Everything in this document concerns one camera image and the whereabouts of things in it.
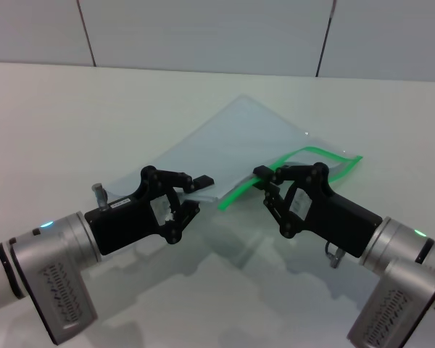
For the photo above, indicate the transparent green-zipper document bag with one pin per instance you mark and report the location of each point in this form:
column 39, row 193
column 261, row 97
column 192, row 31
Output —
column 239, row 145

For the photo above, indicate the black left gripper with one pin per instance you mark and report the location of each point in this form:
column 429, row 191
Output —
column 134, row 214

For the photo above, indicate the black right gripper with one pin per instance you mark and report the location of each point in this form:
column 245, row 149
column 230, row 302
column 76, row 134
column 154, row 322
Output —
column 333, row 217

